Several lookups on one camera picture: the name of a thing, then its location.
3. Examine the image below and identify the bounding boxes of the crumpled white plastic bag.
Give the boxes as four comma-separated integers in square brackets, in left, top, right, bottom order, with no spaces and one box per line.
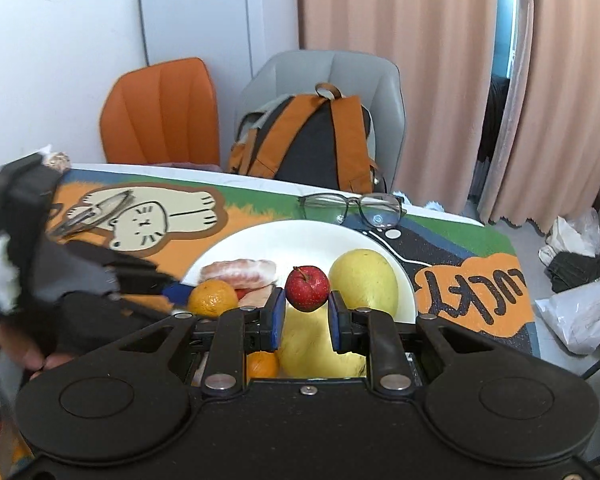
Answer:
[538,208,600,267]

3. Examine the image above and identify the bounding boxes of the orange padded chair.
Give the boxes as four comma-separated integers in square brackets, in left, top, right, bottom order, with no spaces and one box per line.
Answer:
[99,57,222,166]

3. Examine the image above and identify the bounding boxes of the small red apple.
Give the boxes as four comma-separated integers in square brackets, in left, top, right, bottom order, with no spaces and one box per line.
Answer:
[285,266,330,311]

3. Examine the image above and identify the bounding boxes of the white refrigerator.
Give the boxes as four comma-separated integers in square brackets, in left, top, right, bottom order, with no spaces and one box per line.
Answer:
[136,0,301,108]

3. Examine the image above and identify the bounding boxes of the dark frame glasses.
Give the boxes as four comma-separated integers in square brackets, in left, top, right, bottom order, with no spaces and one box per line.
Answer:
[297,192,408,228]

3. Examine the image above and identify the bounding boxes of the peeled pink pomelo segment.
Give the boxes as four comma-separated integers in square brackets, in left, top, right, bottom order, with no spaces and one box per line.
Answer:
[236,284,276,308]
[199,258,279,288]

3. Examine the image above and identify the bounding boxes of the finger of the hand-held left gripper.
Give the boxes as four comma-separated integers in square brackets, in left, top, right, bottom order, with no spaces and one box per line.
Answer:
[66,240,178,291]
[107,282,201,322]

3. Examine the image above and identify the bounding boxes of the large yellow mango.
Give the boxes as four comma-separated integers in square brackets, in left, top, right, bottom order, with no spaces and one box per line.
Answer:
[278,304,369,378]

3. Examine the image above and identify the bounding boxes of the person's left hand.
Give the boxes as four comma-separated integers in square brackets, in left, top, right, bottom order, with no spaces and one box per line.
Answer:
[10,342,77,381]

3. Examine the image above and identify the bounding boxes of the orange tangerine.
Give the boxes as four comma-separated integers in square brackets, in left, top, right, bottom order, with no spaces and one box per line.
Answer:
[187,279,240,320]
[246,351,281,379]

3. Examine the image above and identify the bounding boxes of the white ceramic bowl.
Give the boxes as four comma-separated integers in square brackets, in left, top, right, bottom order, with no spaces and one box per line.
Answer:
[182,220,417,378]

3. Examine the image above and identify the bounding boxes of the green yellow pear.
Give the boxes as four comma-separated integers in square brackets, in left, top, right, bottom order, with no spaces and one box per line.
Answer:
[328,248,399,317]

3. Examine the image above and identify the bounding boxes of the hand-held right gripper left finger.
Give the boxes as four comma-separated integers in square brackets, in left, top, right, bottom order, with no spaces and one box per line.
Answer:
[112,287,287,397]

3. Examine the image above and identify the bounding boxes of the orange and grey backpack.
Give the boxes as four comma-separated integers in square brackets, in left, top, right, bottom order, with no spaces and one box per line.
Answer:
[228,82,387,193]

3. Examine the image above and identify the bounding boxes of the dark clothing pile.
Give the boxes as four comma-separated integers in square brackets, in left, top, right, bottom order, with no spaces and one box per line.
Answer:
[546,251,600,294]

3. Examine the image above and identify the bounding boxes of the large white plastic bag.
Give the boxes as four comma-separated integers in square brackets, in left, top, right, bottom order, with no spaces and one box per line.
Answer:
[534,269,600,357]

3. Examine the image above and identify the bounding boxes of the pink curtain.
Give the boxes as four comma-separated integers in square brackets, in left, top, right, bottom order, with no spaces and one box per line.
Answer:
[295,0,499,213]
[479,0,600,235]

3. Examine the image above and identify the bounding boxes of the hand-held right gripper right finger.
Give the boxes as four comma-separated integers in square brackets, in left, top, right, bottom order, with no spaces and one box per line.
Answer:
[327,290,531,397]

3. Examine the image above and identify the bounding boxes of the grey padded chair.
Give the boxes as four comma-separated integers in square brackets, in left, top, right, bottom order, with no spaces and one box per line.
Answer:
[236,50,407,196]

